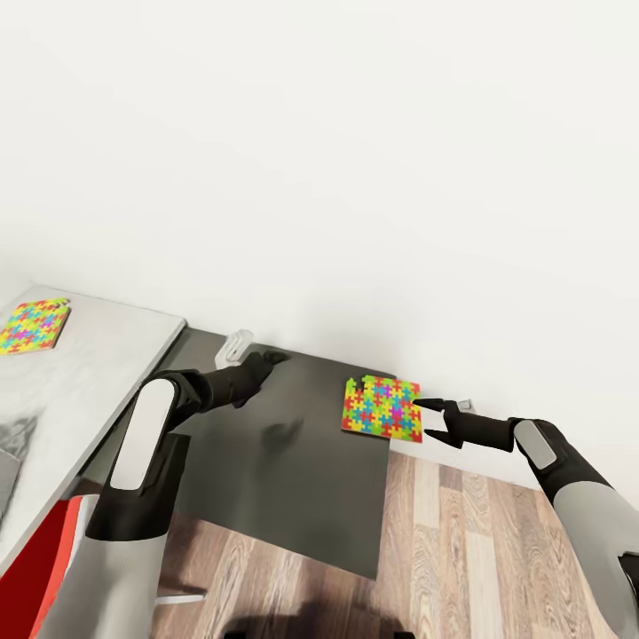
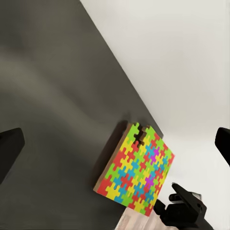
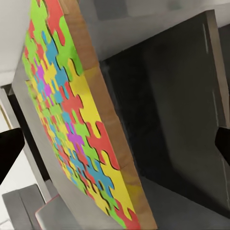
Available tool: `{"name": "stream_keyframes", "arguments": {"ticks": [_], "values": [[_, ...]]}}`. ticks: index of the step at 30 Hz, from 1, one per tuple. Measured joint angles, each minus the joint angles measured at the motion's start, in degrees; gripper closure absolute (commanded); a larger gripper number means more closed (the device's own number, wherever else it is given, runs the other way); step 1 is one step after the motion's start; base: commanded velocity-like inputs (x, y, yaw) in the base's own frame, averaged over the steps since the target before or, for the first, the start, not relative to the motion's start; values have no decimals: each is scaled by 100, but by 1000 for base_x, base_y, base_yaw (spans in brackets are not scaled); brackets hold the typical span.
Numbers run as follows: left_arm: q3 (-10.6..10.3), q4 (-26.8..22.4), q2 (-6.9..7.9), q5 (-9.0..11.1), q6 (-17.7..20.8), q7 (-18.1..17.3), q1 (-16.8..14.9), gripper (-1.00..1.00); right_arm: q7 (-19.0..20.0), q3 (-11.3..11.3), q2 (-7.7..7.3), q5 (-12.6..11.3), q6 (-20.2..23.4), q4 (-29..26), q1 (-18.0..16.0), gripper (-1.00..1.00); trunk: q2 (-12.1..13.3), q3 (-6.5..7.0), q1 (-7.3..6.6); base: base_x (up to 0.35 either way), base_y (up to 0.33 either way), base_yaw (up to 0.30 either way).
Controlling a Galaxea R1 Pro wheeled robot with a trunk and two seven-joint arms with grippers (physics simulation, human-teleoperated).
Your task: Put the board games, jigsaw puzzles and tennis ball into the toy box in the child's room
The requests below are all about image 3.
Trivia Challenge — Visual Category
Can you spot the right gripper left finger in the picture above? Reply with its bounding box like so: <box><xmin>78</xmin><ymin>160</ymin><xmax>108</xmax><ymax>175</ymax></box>
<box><xmin>0</xmin><ymin>127</ymin><xmax>25</xmax><ymax>184</ymax></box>

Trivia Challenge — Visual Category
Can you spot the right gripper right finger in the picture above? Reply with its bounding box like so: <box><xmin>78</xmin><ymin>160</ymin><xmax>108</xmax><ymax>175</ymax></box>
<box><xmin>215</xmin><ymin>127</ymin><xmax>230</xmax><ymax>166</ymax></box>

